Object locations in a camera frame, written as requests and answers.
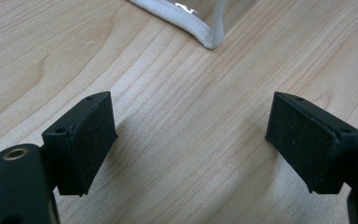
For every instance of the clear plastic bag white trim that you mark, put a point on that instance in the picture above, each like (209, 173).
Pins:
(199, 29)

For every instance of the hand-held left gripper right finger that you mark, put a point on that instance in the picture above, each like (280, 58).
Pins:
(310, 143)

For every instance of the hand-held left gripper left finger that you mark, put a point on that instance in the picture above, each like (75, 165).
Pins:
(84, 140)

